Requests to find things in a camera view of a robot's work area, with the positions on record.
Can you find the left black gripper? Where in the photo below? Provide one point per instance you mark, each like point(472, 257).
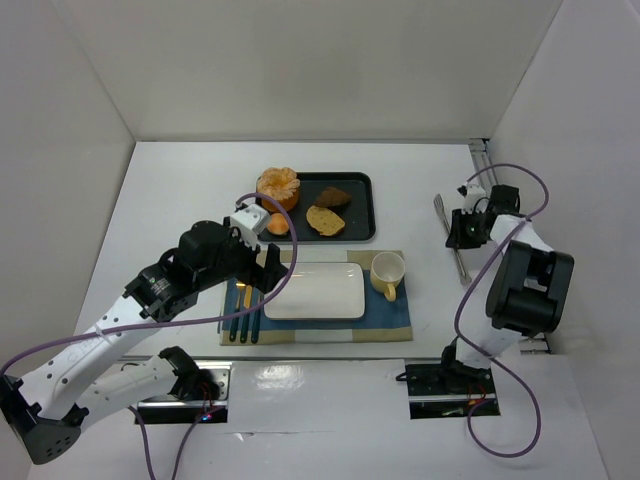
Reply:
point(272, 265)

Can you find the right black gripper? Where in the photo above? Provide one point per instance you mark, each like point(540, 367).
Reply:
point(460, 230)

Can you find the yellow bread slice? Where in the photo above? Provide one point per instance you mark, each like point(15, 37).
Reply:
point(324, 221)

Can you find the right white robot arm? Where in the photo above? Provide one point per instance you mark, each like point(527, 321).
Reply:
point(528, 293)

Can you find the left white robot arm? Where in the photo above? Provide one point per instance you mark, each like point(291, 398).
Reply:
point(49, 407)

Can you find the small round bun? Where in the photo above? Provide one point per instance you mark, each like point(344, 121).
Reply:
point(278, 225)

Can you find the white rectangular plate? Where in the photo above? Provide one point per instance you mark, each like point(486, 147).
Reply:
point(320, 291)

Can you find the large orange sugared bun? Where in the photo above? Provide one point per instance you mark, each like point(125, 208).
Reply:
point(280, 184)

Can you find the yellow mug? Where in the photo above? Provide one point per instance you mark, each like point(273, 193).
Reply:
point(386, 273)

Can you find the brown chocolate croissant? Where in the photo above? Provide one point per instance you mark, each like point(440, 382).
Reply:
point(332, 197)

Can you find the black baking tray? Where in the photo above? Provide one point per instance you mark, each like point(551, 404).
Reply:
point(358, 214)

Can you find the gold knife green handle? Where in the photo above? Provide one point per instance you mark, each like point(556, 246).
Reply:
point(244, 327)

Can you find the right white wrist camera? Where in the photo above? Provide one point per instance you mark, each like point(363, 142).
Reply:
point(473, 195)

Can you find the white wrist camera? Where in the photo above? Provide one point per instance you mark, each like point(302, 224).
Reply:
point(473, 195)
point(250, 221)

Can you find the gold spoon green handle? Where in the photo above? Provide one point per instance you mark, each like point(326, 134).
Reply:
point(255, 317)

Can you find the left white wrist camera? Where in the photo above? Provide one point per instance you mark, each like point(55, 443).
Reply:
point(250, 221)

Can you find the gold fork green handle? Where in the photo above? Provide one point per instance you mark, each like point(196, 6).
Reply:
point(235, 321)

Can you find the aluminium frame rail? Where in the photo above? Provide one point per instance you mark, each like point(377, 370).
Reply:
point(482, 162)

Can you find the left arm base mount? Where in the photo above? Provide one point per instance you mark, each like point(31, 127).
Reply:
point(207, 401)

